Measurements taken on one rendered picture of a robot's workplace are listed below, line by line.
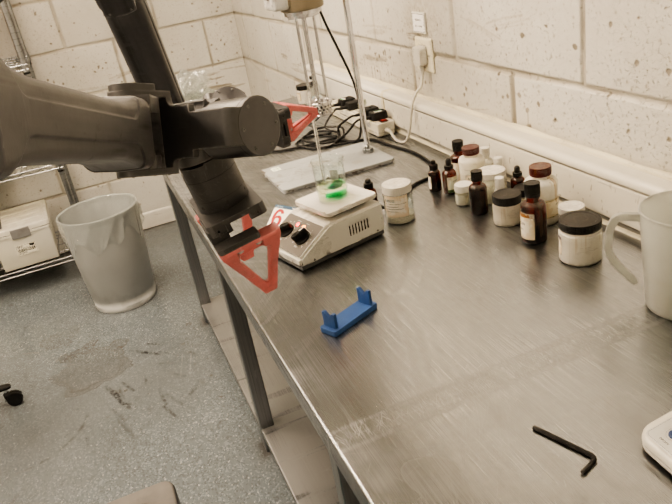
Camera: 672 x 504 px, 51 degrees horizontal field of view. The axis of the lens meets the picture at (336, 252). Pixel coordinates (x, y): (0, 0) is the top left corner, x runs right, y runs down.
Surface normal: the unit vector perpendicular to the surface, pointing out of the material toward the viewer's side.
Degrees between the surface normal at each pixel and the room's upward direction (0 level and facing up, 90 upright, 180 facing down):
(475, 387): 0
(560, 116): 90
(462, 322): 0
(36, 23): 90
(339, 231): 90
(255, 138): 84
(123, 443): 0
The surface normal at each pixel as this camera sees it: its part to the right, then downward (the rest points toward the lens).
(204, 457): -0.16, -0.89
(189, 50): 0.36, 0.35
